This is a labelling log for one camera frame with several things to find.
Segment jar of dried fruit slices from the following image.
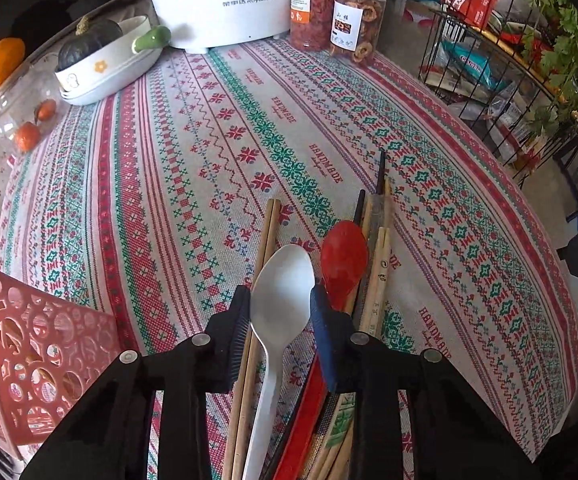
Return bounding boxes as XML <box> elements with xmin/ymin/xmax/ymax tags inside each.
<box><xmin>328</xmin><ymin>0</ymin><xmax>387</xmax><ymax>66</ymax></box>

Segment red green patterned tablecloth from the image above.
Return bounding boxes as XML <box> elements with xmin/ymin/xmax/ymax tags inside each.
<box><xmin>0</xmin><ymin>35</ymin><xmax>578</xmax><ymax>480</ymax></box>

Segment blue snack packet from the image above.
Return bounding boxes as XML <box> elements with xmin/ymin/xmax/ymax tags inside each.
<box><xmin>441</xmin><ymin>40</ymin><xmax>500</xmax><ymax>93</ymax></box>

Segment black wire rack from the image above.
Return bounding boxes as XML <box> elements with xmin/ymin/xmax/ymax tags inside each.
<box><xmin>416</xmin><ymin>0</ymin><xmax>578</xmax><ymax>186</ymax></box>

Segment dark green squash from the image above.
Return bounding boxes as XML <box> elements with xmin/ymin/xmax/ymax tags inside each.
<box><xmin>56</xmin><ymin>15</ymin><xmax>124</xmax><ymax>72</ymax></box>

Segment white floral ceramic dish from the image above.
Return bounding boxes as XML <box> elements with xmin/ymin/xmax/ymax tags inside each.
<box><xmin>54</xmin><ymin>16</ymin><xmax>172</xmax><ymax>106</ymax></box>

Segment orange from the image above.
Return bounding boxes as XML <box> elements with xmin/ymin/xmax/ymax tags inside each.
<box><xmin>0</xmin><ymin>37</ymin><xmax>26</xmax><ymax>88</ymax></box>

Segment green printed paper chopstick sleeve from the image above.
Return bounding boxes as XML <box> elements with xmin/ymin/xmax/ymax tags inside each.
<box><xmin>326</xmin><ymin>392</ymin><xmax>357</xmax><ymax>461</ymax></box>

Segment white electric cooker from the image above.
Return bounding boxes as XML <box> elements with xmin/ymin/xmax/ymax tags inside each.
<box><xmin>136</xmin><ymin>0</ymin><xmax>295</xmax><ymax>53</ymax></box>

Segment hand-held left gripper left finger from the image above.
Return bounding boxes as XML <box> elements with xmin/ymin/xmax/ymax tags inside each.
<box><xmin>19</xmin><ymin>285</ymin><xmax>252</xmax><ymax>480</ymax></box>

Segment brown wooden chopstick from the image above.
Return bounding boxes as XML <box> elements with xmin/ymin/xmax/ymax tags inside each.
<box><xmin>221</xmin><ymin>199</ymin><xmax>276</xmax><ymax>480</ymax></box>
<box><xmin>231</xmin><ymin>200</ymin><xmax>283</xmax><ymax>480</ymax></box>

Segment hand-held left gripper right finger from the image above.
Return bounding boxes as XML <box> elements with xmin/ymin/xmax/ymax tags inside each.
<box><xmin>310</xmin><ymin>285</ymin><xmax>550</xmax><ymax>480</ymax></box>

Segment pink plastic basket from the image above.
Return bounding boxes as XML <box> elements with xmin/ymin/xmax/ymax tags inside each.
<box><xmin>0</xmin><ymin>252</ymin><xmax>135</xmax><ymax>461</ymax></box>

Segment green leafy herbs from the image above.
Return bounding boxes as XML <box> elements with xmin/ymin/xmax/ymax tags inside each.
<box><xmin>521</xmin><ymin>0</ymin><xmax>578</xmax><ymax>136</ymax></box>

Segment clear wrapped chopsticks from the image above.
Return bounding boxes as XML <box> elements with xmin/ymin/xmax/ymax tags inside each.
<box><xmin>361</xmin><ymin>177</ymin><xmax>396</xmax><ymax>241</ymax></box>

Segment red plastic spoon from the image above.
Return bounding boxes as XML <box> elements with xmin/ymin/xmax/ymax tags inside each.
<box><xmin>279</xmin><ymin>220</ymin><xmax>370</xmax><ymax>480</ymax></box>

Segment clear glass bowl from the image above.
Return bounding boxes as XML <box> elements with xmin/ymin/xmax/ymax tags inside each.
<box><xmin>0</xmin><ymin>67</ymin><xmax>62</xmax><ymax>153</ymax></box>

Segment white plastic spoon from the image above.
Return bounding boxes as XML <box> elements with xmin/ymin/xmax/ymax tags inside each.
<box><xmin>241</xmin><ymin>244</ymin><xmax>316</xmax><ymax>480</ymax></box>

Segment jar of red dried berries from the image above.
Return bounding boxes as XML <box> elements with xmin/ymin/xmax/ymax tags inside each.
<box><xmin>289</xmin><ymin>0</ymin><xmax>342</xmax><ymax>52</ymax></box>

